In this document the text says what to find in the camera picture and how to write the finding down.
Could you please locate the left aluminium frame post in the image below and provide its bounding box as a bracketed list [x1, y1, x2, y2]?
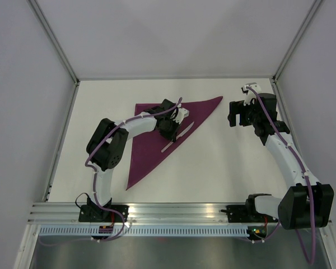
[27, 0, 80, 85]

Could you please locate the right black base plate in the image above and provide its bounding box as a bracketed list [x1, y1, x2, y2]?
[220, 205, 278, 224]

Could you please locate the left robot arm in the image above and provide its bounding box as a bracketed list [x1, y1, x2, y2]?
[85, 99, 189, 222]

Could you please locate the pink plastic knife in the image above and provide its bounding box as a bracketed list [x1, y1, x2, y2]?
[161, 122, 195, 153]

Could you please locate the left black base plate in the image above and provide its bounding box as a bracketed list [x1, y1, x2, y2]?
[78, 204, 129, 222]

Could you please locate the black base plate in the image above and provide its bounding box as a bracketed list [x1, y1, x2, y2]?
[220, 205, 278, 224]
[78, 204, 129, 222]

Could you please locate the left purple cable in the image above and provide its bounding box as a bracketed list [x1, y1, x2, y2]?
[39, 97, 183, 247]

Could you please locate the right aluminium frame post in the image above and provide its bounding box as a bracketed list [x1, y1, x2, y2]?
[272, 0, 325, 82]

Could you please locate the purple cloth napkin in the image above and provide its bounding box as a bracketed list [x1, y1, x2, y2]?
[127, 96, 223, 189]

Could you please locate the slotted white cable duct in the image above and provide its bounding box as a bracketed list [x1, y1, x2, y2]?
[39, 225, 249, 237]

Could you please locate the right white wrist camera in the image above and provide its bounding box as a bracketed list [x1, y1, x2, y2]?
[241, 82, 262, 106]

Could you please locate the aluminium frame post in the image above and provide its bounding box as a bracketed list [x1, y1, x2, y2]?
[27, 0, 80, 85]
[272, 0, 325, 82]

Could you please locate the aluminium mounting rail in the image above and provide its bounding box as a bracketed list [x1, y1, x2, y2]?
[27, 202, 263, 225]

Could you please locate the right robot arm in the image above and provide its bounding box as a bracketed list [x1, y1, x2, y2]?
[227, 87, 334, 230]

